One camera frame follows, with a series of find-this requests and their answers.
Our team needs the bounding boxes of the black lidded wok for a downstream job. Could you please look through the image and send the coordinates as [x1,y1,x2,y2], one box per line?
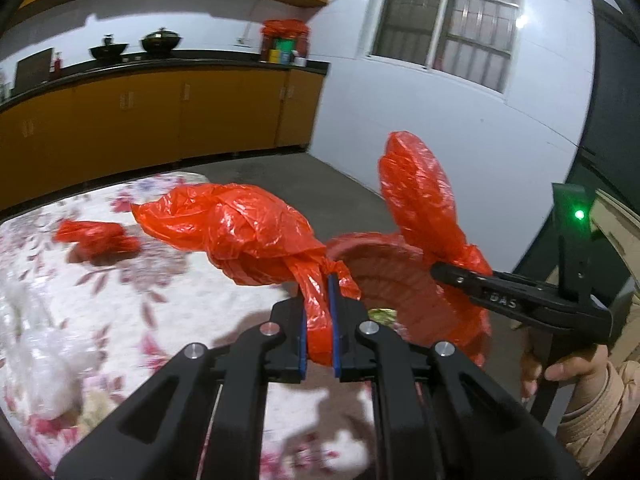
[140,27,181,56]

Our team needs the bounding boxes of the beige sleeve forearm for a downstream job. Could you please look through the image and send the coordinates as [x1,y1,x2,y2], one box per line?
[554,288,640,476]

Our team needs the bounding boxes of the black open wok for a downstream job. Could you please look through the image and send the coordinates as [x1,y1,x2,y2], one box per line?
[89,35,128,63]

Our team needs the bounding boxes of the floral quilted table cloth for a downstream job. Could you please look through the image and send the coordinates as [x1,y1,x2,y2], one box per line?
[0,170,377,480]

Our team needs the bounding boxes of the barred window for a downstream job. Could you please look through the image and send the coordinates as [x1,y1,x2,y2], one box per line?
[370,0,521,93]

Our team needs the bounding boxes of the dark cutting board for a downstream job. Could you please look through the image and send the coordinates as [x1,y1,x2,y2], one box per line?
[13,48,53,94]

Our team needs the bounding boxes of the red bag on counter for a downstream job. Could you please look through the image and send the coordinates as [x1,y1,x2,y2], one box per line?
[262,18,309,39]

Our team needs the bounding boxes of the large red plastic bag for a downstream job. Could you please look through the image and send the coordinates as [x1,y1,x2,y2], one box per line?
[131,183,360,366]

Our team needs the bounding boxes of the green box on counter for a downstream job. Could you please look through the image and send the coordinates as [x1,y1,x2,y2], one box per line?
[274,38,296,56]

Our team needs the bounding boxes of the person right hand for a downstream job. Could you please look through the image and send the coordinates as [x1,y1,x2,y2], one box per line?
[521,344,608,412]

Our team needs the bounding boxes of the red lined waste basket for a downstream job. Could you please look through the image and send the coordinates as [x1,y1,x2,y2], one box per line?
[328,131,491,366]

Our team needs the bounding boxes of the lower wooden kitchen cabinets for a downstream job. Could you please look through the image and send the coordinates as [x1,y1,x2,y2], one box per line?
[1,58,330,210]

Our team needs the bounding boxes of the clear plastic wrap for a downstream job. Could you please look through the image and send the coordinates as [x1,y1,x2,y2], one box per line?
[1,274,100,420]

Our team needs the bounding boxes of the green wrapper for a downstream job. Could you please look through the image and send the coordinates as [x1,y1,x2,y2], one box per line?
[368,308,397,327]

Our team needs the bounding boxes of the small red plastic bag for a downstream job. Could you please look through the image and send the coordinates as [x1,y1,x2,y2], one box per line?
[54,219,141,260]

